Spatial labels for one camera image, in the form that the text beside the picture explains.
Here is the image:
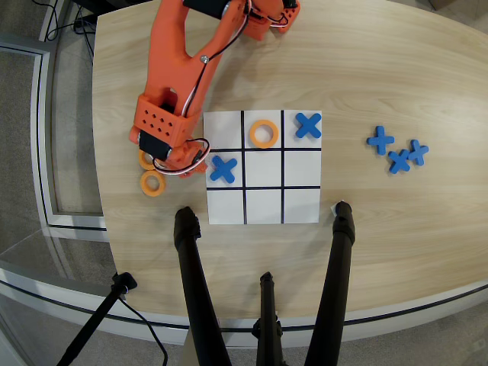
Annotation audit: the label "white tic-tac-toe board sheet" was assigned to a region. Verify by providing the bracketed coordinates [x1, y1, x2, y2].
[203, 110, 323, 226]

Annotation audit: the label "slim black stand pole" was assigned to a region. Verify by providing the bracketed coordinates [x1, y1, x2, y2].
[56, 271, 138, 366]

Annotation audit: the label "white servo cable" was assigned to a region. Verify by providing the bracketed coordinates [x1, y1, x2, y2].
[152, 0, 291, 178]

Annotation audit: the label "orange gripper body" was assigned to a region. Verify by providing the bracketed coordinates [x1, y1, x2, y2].
[138, 131, 210, 179]

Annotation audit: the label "orange foam ring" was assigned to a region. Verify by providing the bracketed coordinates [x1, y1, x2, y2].
[137, 149, 156, 171]
[140, 169, 167, 197]
[249, 119, 280, 149]

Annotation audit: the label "white framed glass panel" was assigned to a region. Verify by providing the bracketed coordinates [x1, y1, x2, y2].
[0, 41, 110, 233]

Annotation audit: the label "thick black tripod leg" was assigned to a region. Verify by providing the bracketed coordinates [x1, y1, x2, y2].
[173, 206, 232, 366]
[303, 201, 357, 366]

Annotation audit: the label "black stand cable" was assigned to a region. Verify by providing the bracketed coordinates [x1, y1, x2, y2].
[117, 296, 169, 366]

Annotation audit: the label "thin black tripod leg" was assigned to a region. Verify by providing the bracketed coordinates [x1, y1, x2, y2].
[251, 271, 285, 366]

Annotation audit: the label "blue foam cross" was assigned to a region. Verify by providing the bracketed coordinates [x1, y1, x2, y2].
[294, 112, 323, 140]
[366, 126, 396, 156]
[209, 155, 239, 183]
[387, 149, 412, 175]
[407, 139, 430, 167]

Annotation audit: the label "black floor cables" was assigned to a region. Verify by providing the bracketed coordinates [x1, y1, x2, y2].
[40, 0, 96, 58]

